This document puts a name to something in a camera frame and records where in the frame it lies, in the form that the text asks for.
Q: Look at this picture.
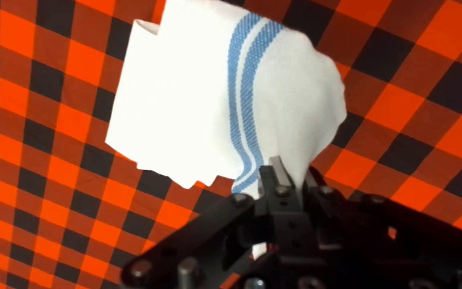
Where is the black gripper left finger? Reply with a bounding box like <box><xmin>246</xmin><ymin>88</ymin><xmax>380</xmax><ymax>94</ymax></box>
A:
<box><xmin>121</xmin><ymin>157</ymin><xmax>318</xmax><ymax>289</ymax></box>

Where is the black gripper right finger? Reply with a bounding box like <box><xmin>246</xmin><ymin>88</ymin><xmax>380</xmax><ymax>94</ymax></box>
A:
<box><xmin>302</xmin><ymin>170</ymin><xmax>462</xmax><ymax>289</ymax></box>

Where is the white towel with blue stripes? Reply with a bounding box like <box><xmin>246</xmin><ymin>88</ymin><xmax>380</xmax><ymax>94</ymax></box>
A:
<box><xmin>105</xmin><ymin>0</ymin><xmax>348</xmax><ymax>197</ymax></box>

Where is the red black plaid tablecloth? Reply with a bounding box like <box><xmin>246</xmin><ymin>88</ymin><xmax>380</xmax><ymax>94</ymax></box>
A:
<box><xmin>0</xmin><ymin>0</ymin><xmax>462</xmax><ymax>289</ymax></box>

